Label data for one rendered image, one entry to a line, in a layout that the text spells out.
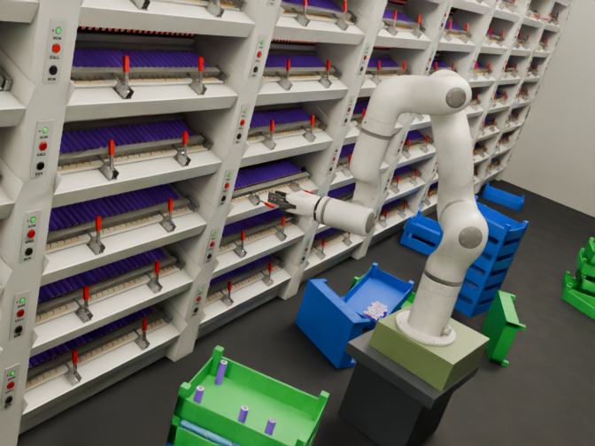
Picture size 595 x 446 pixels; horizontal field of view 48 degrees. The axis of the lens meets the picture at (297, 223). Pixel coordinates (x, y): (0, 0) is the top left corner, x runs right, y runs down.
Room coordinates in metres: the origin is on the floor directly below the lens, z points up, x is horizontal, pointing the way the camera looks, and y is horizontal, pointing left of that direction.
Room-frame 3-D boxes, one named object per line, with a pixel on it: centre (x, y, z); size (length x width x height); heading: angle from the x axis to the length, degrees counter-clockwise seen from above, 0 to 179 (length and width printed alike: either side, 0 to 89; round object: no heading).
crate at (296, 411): (1.28, -0.02, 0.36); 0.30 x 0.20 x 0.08; 78
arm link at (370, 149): (1.88, -0.15, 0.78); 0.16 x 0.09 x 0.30; 155
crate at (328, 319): (2.23, -0.23, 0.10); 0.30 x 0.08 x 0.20; 39
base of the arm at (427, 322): (1.86, -0.47, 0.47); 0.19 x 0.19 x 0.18
